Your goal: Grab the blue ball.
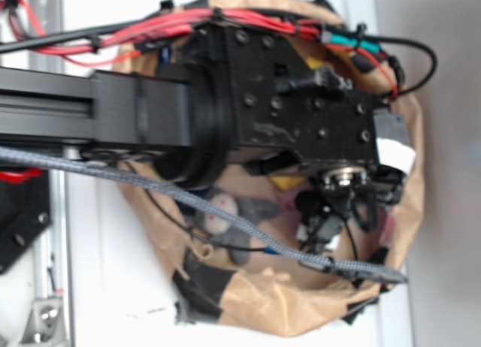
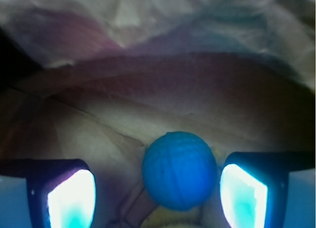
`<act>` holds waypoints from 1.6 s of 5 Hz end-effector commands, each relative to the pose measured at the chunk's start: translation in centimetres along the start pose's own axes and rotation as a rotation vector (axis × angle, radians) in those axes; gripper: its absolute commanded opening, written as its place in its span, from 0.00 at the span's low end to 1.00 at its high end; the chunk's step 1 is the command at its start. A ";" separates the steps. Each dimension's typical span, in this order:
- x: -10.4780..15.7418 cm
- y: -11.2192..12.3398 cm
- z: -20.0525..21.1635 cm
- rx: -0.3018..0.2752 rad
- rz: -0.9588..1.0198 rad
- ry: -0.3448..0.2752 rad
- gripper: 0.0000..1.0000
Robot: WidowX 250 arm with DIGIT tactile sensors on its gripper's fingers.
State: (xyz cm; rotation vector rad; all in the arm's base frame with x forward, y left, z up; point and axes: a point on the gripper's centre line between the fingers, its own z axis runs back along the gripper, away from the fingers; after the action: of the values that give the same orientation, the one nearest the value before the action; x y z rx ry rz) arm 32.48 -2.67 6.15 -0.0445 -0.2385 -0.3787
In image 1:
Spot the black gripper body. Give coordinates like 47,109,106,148
180,26,408,241

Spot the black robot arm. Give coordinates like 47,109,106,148
1,26,416,206

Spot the yellow microfiber cloth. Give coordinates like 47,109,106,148
268,56,325,192

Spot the grey plush animal toy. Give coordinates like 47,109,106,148
193,188,281,265

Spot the brown paper bag bin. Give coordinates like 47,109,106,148
117,0,425,337

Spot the grey braided cable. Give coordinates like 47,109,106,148
0,145,410,285

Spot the thin black cable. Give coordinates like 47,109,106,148
322,23,438,97

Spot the red wire bundle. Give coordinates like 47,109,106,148
0,0,400,100

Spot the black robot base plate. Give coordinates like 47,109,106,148
1,170,50,274

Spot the aluminium extrusion rail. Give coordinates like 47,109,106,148
30,0,76,347

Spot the metal corner bracket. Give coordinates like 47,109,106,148
19,297,67,346

